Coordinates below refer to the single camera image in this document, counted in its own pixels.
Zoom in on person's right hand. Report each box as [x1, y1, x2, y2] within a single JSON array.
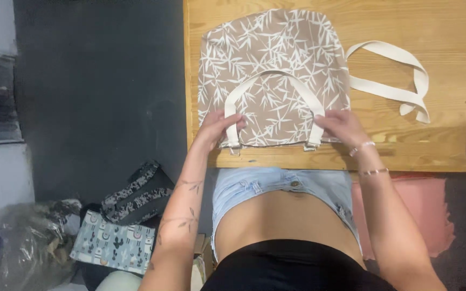
[[313, 109, 365, 149]]

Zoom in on person's left hand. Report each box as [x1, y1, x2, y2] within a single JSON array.
[[195, 109, 247, 150]]

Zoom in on beige leaf-print tote bag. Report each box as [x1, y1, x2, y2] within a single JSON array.
[[197, 8, 352, 156]]

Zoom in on light blue denim shorts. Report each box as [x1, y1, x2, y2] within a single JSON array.
[[211, 167, 363, 263]]

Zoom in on black grey patterned bag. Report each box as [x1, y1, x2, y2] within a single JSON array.
[[100, 161, 175, 225]]

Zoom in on pink cloth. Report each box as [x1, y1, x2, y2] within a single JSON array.
[[351, 175, 456, 261]]

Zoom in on black top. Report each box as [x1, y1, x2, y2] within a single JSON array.
[[201, 239, 397, 291]]

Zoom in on llama cactus print fabric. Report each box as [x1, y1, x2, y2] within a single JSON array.
[[70, 209, 157, 275]]

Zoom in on clear plastic bag heap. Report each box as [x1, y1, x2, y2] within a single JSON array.
[[0, 198, 83, 291]]

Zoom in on beaded bracelet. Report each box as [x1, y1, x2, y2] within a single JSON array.
[[349, 141, 376, 157]]

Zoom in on thin metal bracelet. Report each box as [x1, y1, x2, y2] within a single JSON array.
[[358, 168, 390, 177]]

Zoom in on cream fabric strap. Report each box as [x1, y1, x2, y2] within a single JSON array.
[[345, 40, 431, 124]]

